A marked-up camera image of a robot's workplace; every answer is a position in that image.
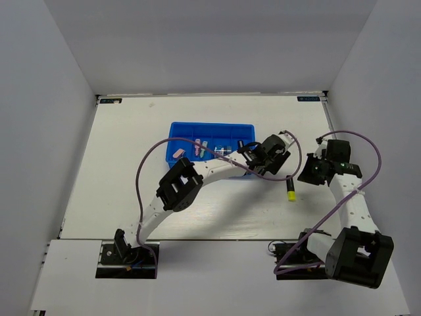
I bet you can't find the yellow capped black highlighter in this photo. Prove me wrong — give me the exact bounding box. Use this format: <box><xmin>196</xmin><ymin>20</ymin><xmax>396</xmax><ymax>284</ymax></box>
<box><xmin>286</xmin><ymin>178</ymin><xmax>296</xmax><ymax>202</ymax></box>

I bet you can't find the blue tape roll pack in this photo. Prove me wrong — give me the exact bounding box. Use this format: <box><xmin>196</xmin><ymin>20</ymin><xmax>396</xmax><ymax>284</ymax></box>
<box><xmin>213</xmin><ymin>145</ymin><xmax>232</xmax><ymax>159</ymax></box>

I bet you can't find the green clear utility knife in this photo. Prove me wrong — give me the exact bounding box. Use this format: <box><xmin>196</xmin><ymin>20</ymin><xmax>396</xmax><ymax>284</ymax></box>
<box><xmin>199</xmin><ymin>140</ymin><xmax>208</xmax><ymax>159</ymax></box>

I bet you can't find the pink utility knife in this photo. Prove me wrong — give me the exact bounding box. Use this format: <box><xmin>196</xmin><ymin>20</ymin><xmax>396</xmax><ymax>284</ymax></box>
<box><xmin>194</xmin><ymin>138</ymin><xmax>201</xmax><ymax>157</ymax></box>

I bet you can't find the pink eraser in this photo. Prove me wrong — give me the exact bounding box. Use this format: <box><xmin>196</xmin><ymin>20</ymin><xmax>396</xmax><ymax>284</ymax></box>
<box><xmin>172</xmin><ymin>148</ymin><xmax>186</xmax><ymax>159</ymax></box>

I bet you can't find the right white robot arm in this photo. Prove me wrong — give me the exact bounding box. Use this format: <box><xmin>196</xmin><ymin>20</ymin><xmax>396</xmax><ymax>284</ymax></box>
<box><xmin>297</xmin><ymin>139</ymin><xmax>394</xmax><ymax>289</ymax></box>

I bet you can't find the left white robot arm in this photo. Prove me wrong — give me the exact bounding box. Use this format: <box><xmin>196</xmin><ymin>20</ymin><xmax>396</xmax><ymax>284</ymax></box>
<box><xmin>114</xmin><ymin>132</ymin><xmax>295</xmax><ymax>264</ymax></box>

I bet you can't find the blue plastic divided bin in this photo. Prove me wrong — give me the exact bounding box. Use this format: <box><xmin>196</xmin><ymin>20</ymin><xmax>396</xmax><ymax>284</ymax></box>
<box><xmin>165</xmin><ymin>122</ymin><xmax>255</xmax><ymax>167</ymax></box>

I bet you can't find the right corner label sticker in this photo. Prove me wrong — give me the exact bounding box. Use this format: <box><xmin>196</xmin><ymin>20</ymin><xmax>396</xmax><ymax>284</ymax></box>
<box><xmin>297</xmin><ymin>95</ymin><xmax>320</xmax><ymax>102</ymax></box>

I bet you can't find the corner label sticker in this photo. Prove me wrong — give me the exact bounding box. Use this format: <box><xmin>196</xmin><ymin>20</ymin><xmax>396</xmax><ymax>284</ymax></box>
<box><xmin>99</xmin><ymin>98</ymin><xmax>122</xmax><ymax>104</ymax></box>
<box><xmin>297</xmin><ymin>95</ymin><xmax>320</xmax><ymax>102</ymax></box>

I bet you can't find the left corner label sticker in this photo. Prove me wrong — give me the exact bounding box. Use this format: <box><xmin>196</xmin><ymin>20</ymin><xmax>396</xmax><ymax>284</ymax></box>
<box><xmin>99</xmin><ymin>98</ymin><xmax>122</xmax><ymax>104</ymax></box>

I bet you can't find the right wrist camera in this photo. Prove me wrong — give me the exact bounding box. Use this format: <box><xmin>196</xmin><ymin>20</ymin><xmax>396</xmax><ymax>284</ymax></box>
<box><xmin>313</xmin><ymin>137</ymin><xmax>328</xmax><ymax>160</ymax></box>

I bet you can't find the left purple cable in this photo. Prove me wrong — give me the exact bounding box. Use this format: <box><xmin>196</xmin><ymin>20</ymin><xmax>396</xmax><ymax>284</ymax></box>
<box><xmin>135</xmin><ymin>130</ymin><xmax>303</xmax><ymax>279</ymax></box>

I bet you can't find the purple cable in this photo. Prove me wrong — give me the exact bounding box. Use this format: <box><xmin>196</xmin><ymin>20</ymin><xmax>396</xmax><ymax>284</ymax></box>
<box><xmin>135</xmin><ymin>130</ymin><xmax>303</xmax><ymax>279</ymax></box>
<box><xmin>273</xmin><ymin>130</ymin><xmax>384</xmax><ymax>275</ymax></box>

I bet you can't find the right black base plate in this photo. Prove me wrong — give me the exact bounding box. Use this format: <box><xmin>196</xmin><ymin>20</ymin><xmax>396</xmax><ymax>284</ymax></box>
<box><xmin>268</xmin><ymin>240</ymin><xmax>328</xmax><ymax>280</ymax></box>

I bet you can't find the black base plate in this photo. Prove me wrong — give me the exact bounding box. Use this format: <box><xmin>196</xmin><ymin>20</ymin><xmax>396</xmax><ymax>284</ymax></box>
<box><xmin>95</xmin><ymin>244</ymin><xmax>159</xmax><ymax>280</ymax></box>
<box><xmin>268</xmin><ymin>240</ymin><xmax>328</xmax><ymax>280</ymax></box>

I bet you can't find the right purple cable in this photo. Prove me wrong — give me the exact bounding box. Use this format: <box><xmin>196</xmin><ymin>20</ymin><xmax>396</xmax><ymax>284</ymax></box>
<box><xmin>273</xmin><ymin>130</ymin><xmax>384</xmax><ymax>275</ymax></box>

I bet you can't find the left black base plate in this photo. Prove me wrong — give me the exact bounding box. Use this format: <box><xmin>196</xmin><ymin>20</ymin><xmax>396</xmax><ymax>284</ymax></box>
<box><xmin>95</xmin><ymin>244</ymin><xmax>159</xmax><ymax>280</ymax></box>

